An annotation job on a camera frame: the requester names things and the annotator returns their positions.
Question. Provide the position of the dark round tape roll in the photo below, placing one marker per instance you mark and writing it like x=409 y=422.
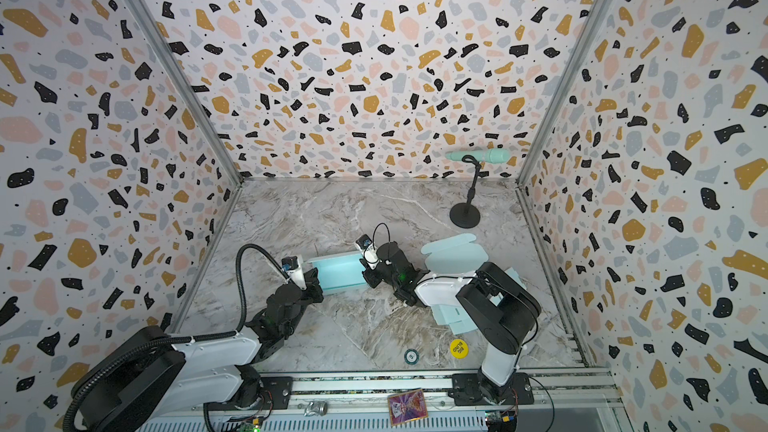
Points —
x=411 y=356

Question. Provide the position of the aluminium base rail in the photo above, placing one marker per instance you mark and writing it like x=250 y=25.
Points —
x=565 y=399

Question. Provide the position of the aluminium corner post left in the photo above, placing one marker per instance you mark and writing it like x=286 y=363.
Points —
x=159 y=45

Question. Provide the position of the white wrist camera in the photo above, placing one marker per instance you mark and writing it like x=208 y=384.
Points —
x=368 y=251
x=292 y=266

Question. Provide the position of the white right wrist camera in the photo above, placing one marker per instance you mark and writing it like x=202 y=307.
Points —
x=368 y=251

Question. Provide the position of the mint paper box sheet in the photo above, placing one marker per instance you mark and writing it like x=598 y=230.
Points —
x=339 y=272

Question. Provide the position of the aluminium corner post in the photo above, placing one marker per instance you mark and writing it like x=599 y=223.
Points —
x=591 y=29
x=159 y=45

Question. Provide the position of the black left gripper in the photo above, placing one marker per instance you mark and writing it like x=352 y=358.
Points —
x=313 y=285

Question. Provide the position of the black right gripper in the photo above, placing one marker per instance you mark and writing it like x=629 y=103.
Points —
x=373 y=272

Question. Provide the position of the black round-base stand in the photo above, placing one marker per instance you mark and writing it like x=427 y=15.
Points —
x=465 y=215

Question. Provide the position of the purple snack packet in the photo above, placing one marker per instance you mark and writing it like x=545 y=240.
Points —
x=407 y=407

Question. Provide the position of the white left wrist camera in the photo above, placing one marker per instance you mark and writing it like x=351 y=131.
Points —
x=292 y=266

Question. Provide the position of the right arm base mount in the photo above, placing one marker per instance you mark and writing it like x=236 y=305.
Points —
x=474 y=389

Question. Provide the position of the yellow round sticker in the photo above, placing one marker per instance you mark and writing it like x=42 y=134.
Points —
x=459 y=349

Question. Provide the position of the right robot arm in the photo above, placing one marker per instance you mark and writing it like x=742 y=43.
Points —
x=504 y=312

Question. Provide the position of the aluminium corner post right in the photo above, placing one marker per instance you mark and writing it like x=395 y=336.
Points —
x=591 y=29

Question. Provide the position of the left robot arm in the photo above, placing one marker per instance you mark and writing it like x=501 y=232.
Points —
x=154 y=373

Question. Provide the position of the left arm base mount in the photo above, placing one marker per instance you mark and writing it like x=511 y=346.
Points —
x=257 y=393

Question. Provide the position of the mint flat box sheets stack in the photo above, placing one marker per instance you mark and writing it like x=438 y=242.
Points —
x=450 y=262

